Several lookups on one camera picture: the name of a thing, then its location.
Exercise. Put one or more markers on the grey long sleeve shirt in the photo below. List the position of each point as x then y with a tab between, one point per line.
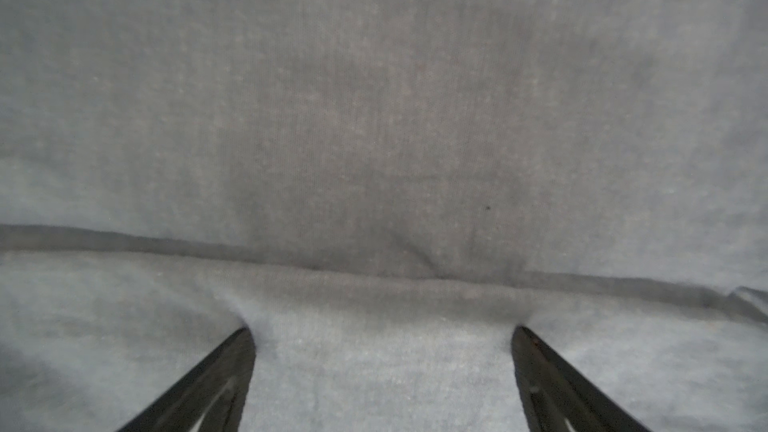
381	191

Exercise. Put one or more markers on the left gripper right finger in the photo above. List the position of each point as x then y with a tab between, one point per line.
555	396

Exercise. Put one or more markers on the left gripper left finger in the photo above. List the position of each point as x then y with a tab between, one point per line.
209	397

